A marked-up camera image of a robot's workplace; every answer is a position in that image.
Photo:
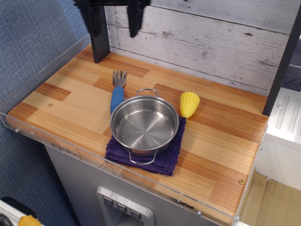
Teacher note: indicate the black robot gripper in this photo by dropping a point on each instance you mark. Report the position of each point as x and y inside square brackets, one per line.
[91, 13]

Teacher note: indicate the blue handled grey spatula fork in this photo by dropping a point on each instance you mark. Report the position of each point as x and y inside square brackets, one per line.
[119, 79]

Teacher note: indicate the stainless steel pot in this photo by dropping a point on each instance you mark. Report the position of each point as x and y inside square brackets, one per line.
[144, 125]

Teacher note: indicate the yellow toy corn cob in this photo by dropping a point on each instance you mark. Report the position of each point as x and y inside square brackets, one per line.
[189, 102]

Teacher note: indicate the purple folded cloth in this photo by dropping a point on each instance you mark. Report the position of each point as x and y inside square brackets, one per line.
[164, 163]

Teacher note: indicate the grey cabinet with button panel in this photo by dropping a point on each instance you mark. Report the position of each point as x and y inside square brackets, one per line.
[101, 197]

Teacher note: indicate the white appliance at right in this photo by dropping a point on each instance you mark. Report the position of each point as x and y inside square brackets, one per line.
[279, 156]

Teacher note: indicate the yellow object bottom left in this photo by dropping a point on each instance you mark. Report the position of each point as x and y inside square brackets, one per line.
[28, 221]

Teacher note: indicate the black left frame post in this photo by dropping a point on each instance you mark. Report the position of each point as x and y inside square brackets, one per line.
[100, 43]

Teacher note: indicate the black frame post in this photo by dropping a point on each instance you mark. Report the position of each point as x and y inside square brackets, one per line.
[100, 43]
[284, 63]

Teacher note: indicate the black right frame post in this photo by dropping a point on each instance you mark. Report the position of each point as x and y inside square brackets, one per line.
[284, 63]

